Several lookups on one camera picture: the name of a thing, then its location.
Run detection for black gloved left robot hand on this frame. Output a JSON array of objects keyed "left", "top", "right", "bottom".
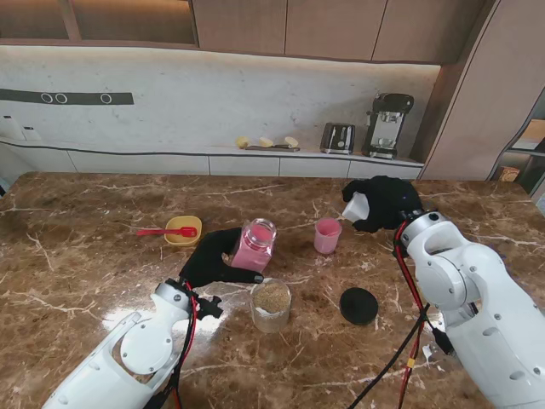
[{"left": 178, "top": 228, "right": 265, "bottom": 287}]

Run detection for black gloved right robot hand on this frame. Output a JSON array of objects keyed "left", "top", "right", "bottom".
[{"left": 341, "top": 175, "right": 425, "bottom": 234}]

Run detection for white square container lid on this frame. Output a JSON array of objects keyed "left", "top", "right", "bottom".
[{"left": 342, "top": 191, "right": 370, "bottom": 225}]

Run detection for pink container with white lid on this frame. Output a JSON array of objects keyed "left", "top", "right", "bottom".
[{"left": 229, "top": 217, "right": 278, "bottom": 274}]

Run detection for red plastic spoon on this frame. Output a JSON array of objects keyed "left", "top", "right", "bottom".
[{"left": 135, "top": 227, "right": 198, "bottom": 238}]

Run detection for pink measuring cup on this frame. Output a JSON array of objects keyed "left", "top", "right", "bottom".
[{"left": 313, "top": 217, "right": 343, "bottom": 255}]

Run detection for clear grain jar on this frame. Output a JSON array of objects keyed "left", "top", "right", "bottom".
[{"left": 250, "top": 279, "right": 293, "bottom": 334}]

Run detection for black round jar lid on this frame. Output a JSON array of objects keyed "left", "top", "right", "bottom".
[{"left": 339, "top": 287, "right": 379, "bottom": 327}]

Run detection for yellow plastic bowl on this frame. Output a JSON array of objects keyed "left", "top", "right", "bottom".
[{"left": 164, "top": 216, "right": 203, "bottom": 246}]

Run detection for black espresso machine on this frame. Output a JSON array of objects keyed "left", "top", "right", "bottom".
[{"left": 360, "top": 92, "right": 416, "bottom": 161}]

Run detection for black and silver toaster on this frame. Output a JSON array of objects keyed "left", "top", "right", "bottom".
[{"left": 319, "top": 122, "right": 357, "bottom": 155}]

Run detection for white counter with drawers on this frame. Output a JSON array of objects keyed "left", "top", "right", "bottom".
[{"left": 0, "top": 139, "right": 425, "bottom": 180}]

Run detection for small wooden box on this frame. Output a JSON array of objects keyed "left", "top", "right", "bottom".
[{"left": 496, "top": 165, "right": 521, "bottom": 183}]

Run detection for tall brown cabinet panel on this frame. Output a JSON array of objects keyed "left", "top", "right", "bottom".
[{"left": 419, "top": 0, "right": 545, "bottom": 182}]

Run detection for dark cutting board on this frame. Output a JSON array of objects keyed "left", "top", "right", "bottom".
[{"left": 245, "top": 144, "right": 301, "bottom": 153}]

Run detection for dark open shelf unit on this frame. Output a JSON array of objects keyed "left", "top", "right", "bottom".
[{"left": 489, "top": 87, "right": 545, "bottom": 198}]

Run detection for tan book on shelf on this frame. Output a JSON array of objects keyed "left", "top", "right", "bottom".
[{"left": 517, "top": 118, "right": 545, "bottom": 151}]

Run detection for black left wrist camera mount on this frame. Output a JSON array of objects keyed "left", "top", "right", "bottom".
[{"left": 193, "top": 296, "right": 225, "bottom": 320}]

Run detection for red and black right arm cables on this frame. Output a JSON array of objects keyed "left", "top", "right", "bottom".
[{"left": 348, "top": 221, "right": 456, "bottom": 409}]

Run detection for red and black arm cables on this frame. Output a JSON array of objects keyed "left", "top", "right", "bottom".
[
  {"left": 348, "top": 221, "right": 456, "bottom": 409},
  {"left": 148, "top": 291, "right": 201, "bottom": 409}
]

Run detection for red and black left arm cables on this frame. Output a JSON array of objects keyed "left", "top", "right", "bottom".
[{"left": 148, "top": 291, "right": 201, "bottom": 409}]

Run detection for brown wall cabinets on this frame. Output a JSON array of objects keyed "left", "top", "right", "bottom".
[{"left": 0, "top": 0, "right": 486, "bottom": 66}]

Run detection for black wall power strip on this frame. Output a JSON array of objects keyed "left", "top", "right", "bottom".
[{"left": 0, "top": 88, "right": 135, "bottom": 107}]

